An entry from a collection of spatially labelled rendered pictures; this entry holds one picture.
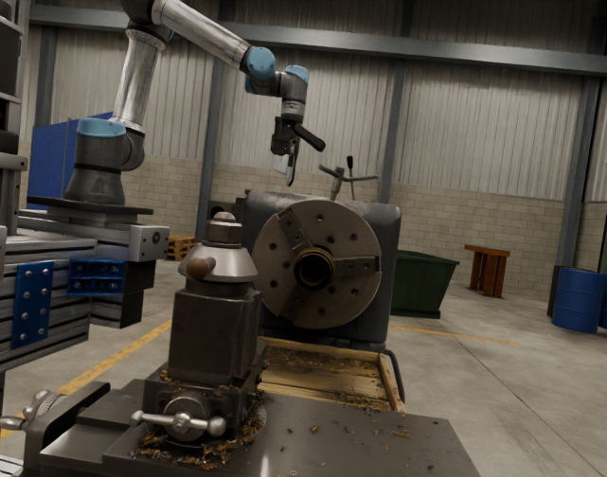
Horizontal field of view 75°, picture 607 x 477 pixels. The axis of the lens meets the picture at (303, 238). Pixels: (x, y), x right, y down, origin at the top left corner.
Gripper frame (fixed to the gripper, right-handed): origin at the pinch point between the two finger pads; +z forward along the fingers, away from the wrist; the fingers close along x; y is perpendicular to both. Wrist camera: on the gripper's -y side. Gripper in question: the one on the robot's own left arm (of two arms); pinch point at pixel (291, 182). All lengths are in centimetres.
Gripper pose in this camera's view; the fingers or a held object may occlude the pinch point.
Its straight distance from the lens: 127.3
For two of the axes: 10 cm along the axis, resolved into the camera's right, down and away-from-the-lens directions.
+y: -9.9, -1.2, 0.7
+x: -0.8, 0.4, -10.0
